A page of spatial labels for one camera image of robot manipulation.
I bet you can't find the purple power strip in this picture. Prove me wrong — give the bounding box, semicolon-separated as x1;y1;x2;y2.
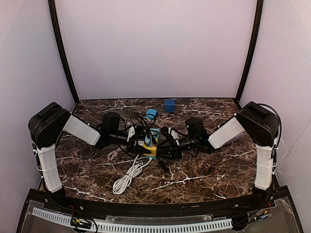
233;133;244;141

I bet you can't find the white slotted cable duct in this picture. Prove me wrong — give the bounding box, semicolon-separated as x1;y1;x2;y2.
32;207;232;233

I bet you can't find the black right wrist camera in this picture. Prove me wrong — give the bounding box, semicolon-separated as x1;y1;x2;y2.
185;117;208;141

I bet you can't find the pink white charging cable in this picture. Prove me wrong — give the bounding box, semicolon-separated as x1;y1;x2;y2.
107;148;122;161

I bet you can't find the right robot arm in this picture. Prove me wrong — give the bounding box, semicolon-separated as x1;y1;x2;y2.
156;101;282;195

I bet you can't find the black frame post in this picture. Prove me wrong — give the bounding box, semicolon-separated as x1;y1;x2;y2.
48;0;80;105
234;0;264;108

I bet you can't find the blue small charger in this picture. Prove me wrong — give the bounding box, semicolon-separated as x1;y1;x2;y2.
145;109;158;120

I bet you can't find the yellow cube plug adapter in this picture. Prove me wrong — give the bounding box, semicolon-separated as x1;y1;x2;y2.
142;142;157;157

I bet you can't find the black front rail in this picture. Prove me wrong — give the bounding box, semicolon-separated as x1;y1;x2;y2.
29;185;290;220

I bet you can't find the teal power strip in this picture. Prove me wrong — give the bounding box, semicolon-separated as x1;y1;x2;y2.
145;128;160;160

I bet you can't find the white power strip cord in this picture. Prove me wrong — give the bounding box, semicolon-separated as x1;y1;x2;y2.
112;155;153;195

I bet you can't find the dark blue cube adapter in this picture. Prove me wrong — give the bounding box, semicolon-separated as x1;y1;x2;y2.
164;99;175;113

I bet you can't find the black frame post right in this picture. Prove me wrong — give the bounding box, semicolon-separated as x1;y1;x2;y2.
234;0;264;108

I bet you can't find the black power adapter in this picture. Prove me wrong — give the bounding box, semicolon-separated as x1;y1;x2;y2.
156;154;170;172

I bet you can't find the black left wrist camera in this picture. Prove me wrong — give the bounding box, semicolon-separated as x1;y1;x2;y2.
100;112;121;133

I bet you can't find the black frame post left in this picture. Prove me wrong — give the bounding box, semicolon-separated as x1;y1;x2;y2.
48;0;80;105

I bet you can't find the black USB cable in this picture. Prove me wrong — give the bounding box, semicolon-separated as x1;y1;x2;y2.
130;113;158;144

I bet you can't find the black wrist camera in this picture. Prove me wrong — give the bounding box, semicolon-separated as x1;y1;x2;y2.
100;112;121;133
185;117;208;141

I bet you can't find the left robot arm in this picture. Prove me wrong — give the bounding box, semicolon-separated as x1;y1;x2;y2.
28;102;149;193

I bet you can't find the light blue USB charger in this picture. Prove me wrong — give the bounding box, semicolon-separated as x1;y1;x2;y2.
144;133;152;146

